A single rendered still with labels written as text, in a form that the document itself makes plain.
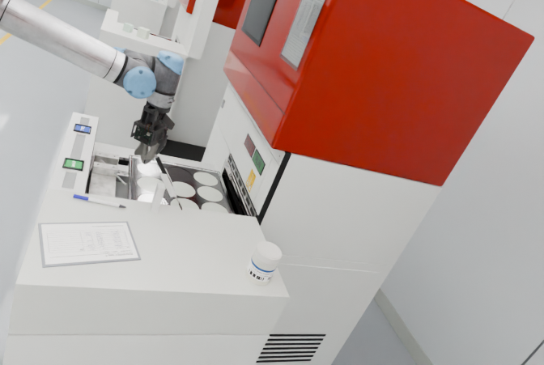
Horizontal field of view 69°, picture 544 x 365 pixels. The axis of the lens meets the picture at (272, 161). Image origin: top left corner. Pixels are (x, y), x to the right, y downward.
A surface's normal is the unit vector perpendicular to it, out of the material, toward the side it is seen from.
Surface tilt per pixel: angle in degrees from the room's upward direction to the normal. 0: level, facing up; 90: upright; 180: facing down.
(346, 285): 90
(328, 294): 90
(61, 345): 90
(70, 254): 0
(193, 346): 90
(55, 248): 0
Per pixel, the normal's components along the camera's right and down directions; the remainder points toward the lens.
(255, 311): 0.29, 0.49
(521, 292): -0.89, -0.18
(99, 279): 0.36, -0.85
